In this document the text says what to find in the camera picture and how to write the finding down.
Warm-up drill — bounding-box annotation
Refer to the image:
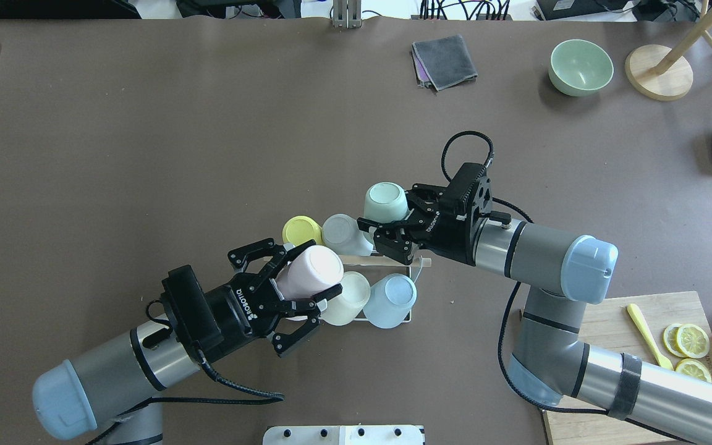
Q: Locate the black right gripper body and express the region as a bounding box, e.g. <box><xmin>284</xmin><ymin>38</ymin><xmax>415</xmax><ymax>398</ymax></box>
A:
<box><xmin>404</xmin><ymin>211</ymin><xmax>484</xmax><ymax>266</ymax></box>

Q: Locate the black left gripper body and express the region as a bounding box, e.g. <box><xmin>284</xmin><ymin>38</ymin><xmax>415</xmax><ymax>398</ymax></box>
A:
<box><xmin>203</xmin><ymin>273</ymin><xmax>287</xmax><ymax>362</ymax></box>

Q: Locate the green plastic cup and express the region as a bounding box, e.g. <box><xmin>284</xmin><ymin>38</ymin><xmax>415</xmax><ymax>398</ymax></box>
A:
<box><xmin>363</xmin><ymin>181</ymin><xmax>408</xmax><ymax>223</ymax></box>

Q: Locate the pink plastic cup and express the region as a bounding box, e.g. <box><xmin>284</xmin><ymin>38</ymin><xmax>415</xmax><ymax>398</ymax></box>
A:
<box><xmin>275</xmin><ymin>245</ymin><xmax>344</xmax><ymax>300</ymax></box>

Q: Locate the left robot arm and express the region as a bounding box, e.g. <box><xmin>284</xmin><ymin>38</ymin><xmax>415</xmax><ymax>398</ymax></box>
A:
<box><xmin>32</xmin><ymin>239</ymin><xmax>344</xmax><ymax>443</ymax></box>

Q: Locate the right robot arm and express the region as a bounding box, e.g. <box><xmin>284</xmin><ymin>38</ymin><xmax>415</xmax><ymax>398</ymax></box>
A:
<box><xmin>358</xmin><ymin>181</ymin><xmax>712</xmax><ymax>444</ymax></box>

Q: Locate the yellow cup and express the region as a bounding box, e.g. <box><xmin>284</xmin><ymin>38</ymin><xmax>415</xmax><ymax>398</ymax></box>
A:
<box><xmin>282</xmin><ymin>215</ymin><xmax>324</xmax><ymax>246</ymax></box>

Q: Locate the grey cup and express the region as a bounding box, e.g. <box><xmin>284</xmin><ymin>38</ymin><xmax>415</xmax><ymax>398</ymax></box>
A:
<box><xmin>322</xmin><ymin>214</ymin><xmax>373</xmax><ymax>256</ymax></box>

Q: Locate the light blue cup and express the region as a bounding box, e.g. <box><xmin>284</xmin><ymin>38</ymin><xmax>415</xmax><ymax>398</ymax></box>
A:
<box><xmin>363</xmin><ymin>273</ymin><xmax>417</xmax><ymax>329</ymax></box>

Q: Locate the cream white cup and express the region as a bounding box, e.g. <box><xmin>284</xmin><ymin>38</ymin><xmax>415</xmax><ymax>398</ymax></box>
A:
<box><xmin>320</xmin><ymin>271</ymin><xmax>372</xmax><ymax>326</ymax></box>

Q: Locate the pink folded cloth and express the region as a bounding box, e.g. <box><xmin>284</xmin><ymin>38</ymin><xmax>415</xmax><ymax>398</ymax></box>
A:
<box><xmin>412</xmin><ymin>50</ymin><xmax>433</xmax><ymax>88</ymax></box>

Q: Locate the grey folded cloth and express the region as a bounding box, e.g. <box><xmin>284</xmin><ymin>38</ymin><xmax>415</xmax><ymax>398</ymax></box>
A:
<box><xmin>412</xmin><ymin>34</ymin><xmax>478</xmax><ymax>92</ymax></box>

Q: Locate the green bowl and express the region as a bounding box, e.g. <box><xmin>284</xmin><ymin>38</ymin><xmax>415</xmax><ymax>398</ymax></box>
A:
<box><xmin>548</xmin><ymin>39</ymin><xmax>615</xmax><ymax>98</ymax></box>

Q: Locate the yellow plastic knife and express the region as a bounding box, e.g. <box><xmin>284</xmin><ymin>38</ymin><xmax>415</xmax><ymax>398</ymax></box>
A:
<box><xmin>625</xmin><ymin>303</ymin><xmax>674</xmax><ymax>371</ymax></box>

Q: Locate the wooden cutting board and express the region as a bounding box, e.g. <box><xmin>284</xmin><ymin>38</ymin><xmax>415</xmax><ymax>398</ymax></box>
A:
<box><xmin>523</xmin><ymin>291</ymin><xmax>712</xmax><ymax>444</ymax></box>

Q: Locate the lemon slice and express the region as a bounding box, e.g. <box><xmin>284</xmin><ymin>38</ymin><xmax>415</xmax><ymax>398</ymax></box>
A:
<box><xmin>675</xmin><ymin>323</ymin><xmax>710</xmax><ymax>360</ymax></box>
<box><xmin>674</xmin><ymin>358</ymin><xmax>712</xmax><ymax>383</ymax></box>
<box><xmin>662</xmin><ymin>323</ymin><xmax>687</xmax><ymax>358</ymax></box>

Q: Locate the wooden mug tree stand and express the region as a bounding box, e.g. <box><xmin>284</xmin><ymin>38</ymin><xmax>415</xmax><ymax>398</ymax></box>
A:
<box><xmin>624</xmin><ymin>7</ymin><xmax>712</xmax><ymax>101</ymax></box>

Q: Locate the white wire cup rack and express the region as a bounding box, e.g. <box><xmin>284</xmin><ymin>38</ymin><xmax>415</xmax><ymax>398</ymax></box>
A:
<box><xmin>318</xmin><ymin>255</ymin><xmax>431</xmax><ymax>324</ymax></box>

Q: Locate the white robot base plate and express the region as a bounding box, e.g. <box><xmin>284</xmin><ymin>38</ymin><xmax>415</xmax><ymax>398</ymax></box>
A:
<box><xmin>262</xmin><ymin>423</ymin><xmax>426</xmax><ymax>444</ymax></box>

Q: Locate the aluminium frame post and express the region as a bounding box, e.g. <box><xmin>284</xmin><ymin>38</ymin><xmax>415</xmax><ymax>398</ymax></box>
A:
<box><xmin>331</xmin><ymin>0</ymin><xmax>362</xmax><ymax>29</ymax></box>

